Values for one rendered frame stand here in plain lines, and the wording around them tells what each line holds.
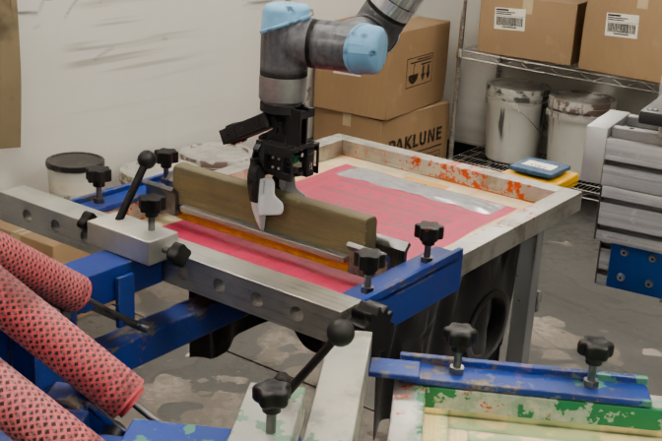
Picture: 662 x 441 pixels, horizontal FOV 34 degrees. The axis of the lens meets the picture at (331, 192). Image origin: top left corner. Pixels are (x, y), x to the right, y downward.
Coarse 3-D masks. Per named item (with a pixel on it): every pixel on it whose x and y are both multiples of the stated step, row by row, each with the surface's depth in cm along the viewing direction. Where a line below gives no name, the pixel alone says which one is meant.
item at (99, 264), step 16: (96, 256) 149; (112, 256) 149; (80, 272) 143; (96, 272) 143; (112, 272) 145; (128, 272) 148; (144, 272) 150; (160, 272) 153; (96, 288) 143; (112, 288) 146
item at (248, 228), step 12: (204, 216) 180; (216, 216) 180; (240, 228) 176; (252, 228) 175; (276, 240) 172; (288, 240) 170; (300, 240) 170; (312, 252) 168; (324, 252) 166; (336, 252) 166
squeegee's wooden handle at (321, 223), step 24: (192, 168) 183; (192, 192) 183; (216, 192) 179; (240, 192) 176; (288, 192) 173; (240, 216) 177; (288, 216) 171; (312, 216) 168; (336, 216) 165; (360, 216) 163; (312, 240) 169; (336, 240) 166; (360, 240) 163
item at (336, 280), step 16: (512, 208) 206; (448, 224) 195; (464, 224) 195; (480, 224) 196; (416, 240) 186; (448, 240) 187; (256, 256) 175; (272, 256) 175; (288, 256) 176; (288, 272) 169; (304, 272) 170; (320, 272) 170; (336, 272) 170; (336, 288) 164
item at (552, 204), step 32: (320, 160) 229; (384, 160) 228; (416, 160) 224; (448, 160) 222; (512, 192) 212; (544, 192) 207; (576, 192) 206; (512, 224) 186; (544, 224) 195; (480, 256) 176
